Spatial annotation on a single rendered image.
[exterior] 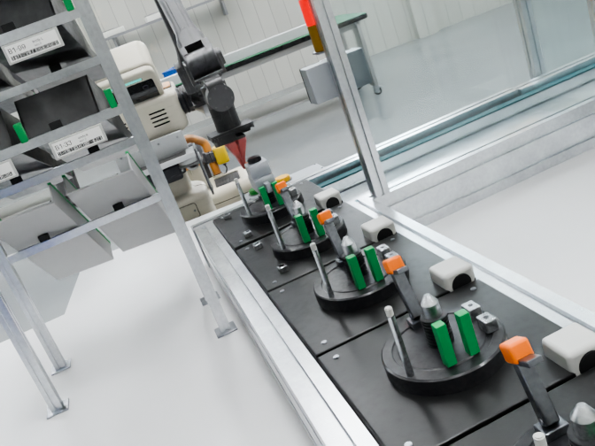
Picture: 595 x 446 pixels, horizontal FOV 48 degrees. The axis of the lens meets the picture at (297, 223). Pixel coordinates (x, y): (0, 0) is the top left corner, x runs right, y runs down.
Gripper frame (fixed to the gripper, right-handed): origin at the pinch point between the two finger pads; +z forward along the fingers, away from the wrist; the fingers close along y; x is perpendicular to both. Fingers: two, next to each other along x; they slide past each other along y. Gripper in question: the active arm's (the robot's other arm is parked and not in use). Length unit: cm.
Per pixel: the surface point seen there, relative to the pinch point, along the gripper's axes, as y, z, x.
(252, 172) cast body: -1.0, -1.6, -16.1
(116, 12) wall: 31, -66, 809
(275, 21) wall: 227, 15, 785
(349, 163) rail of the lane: 24.2, 9.6, 0.1
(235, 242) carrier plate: -10.3, 8.7, -23.1
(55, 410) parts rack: -52, 19, -36
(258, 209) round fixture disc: -2.6, 6.6, -14.7
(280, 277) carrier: -7.9, 8.6, -48.2
